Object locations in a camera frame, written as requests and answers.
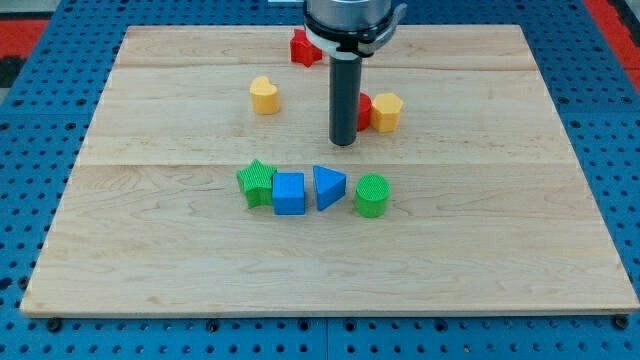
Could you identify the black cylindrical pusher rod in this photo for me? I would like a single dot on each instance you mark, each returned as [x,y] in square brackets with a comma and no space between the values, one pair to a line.
[344,95]

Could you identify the red cylinder block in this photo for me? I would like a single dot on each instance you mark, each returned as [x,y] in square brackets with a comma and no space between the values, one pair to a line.
[364,112]

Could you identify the red star block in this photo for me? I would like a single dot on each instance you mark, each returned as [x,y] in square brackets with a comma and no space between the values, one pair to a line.
[302,51]

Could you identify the green star block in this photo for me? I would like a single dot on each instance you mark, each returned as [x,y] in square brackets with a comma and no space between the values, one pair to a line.
[256,183]

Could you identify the yellow hexagon block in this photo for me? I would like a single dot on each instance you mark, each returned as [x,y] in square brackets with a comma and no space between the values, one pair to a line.
[386,112]

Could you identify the yellow heart block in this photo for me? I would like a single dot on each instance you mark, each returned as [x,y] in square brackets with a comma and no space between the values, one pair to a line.
[264,96]

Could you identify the blue triangle block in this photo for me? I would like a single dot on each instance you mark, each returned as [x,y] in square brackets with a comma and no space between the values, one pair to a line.
[329,185]

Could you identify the green cylinder block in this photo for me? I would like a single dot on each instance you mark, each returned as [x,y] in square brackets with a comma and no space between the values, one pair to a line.
[372,193]

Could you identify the blue cube block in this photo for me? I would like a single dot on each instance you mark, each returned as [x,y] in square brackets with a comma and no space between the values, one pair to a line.
[288,193]

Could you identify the light wooden board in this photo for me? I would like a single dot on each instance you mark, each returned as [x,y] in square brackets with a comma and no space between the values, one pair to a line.
[489,213]

